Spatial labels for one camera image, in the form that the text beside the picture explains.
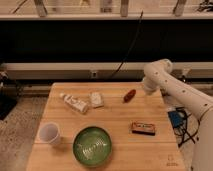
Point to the red pepper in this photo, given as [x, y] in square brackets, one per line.
[129, 96]

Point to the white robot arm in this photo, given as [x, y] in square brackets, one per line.
[158, 74]

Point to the white tube bottle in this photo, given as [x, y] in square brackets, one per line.
[75, 103]

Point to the orange brown small box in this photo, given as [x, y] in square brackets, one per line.
[143, 128]

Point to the green ribbed bowl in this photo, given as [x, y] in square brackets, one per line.
[92, 146]

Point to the blue box on floor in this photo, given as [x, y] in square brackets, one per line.
[175, 118]

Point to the dark object at left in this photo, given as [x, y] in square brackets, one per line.
[7, 103]

